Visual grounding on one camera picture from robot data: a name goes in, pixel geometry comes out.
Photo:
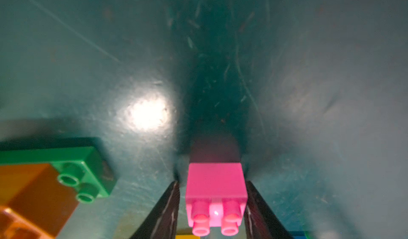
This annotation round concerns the pink lego brick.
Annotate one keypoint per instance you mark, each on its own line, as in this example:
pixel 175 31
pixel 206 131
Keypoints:
pixel 216 196

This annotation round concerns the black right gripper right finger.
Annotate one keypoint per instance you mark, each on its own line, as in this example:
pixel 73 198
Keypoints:
pixel 260 221

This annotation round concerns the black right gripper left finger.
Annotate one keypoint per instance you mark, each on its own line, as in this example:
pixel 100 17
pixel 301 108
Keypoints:
pixel 161 223

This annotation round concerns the orange lego brick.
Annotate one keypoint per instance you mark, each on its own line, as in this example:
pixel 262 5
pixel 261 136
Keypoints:
pixel 34 205

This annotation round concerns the dark green lego plate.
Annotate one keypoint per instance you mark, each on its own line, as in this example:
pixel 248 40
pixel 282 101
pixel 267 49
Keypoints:
pixel 81 168

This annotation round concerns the yellow lego brick left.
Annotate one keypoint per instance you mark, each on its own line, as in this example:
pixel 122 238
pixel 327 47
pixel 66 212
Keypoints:
pixel 187 237

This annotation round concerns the green table mat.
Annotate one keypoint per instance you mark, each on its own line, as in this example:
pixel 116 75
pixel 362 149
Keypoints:
pixel 314 91

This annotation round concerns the blue lego brick right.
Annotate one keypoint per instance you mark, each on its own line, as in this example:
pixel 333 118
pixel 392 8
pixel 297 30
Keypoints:
pixel 299 234

